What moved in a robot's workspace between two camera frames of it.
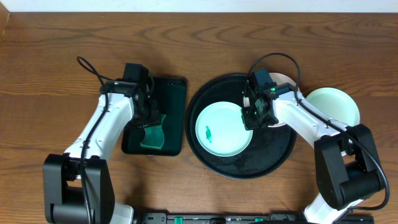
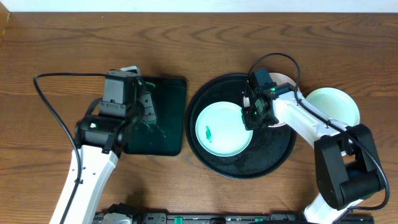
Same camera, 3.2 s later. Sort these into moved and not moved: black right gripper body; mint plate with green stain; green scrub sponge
Moved: green scrub sponge
Not moved: mint plate with green stain; black right gripper body
